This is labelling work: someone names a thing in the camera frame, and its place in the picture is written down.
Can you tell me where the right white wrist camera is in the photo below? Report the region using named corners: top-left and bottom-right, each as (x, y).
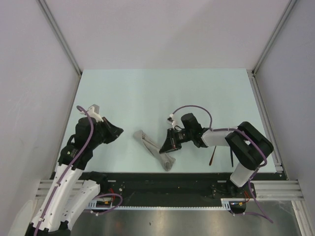
top-left (167, 114), bottom-right (181, 130)

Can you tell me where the left aluminium corner post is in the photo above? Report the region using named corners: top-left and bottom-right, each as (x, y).
top-left (36, 0), bottom-right (82, 77)

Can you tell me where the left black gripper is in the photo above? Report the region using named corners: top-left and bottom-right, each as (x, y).
top-left (90, 116), bottom-right (124, 148)

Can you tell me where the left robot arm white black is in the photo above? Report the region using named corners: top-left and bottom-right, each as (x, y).
top-left (25, 118), bottom-right (123, 236)

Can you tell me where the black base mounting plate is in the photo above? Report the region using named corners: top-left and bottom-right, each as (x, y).
top-left (50, 172), bottom-right (287, 207)

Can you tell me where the aluminium front rail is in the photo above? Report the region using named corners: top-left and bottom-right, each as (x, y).
top-left (35, 180), bottom-right (304, 201)

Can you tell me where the aluminium corner post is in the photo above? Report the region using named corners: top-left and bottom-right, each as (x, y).
top-left (252, 0), bottom-right (299, 75)
top-left (36, 0), bottom-right (82, 77)

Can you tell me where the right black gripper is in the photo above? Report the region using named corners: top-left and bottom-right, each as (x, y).
top-left (160, 127), bottom-right (193, 154)

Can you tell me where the grey cloth napkin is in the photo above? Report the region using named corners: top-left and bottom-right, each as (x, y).
top-left (133, 130), bottom-right (176, 172)

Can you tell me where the right aluminium corner post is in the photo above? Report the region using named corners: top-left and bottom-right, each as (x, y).
top-left (252, 0), bottom-right (299, 75)

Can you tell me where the black knife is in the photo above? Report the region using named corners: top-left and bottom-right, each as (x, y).
top-left (230, 149), bottom-right (234, 167)

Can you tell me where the white slotted cable duct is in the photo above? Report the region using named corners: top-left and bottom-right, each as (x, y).
top-left (85, 198), bottom-right (243, 214)

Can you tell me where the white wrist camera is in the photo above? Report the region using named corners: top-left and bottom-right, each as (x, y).
top-left (87, 104), bottom-right (103, 122)
top-left (167, 114), bottom-right (181, 130)

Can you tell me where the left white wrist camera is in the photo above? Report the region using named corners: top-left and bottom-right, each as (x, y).
top-left (87, 104), bottom-right (103, 122)

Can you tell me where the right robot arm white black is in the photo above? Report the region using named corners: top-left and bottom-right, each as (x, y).
top-left (159, 113), bottom-right (274, 197)

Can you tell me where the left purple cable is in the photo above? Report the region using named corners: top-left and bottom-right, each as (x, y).
top-left (31, 105), bottom-right (123, 236)

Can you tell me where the copper fork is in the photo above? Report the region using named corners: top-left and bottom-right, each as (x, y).
top-left (209, 146), bottom-right (217, 166)

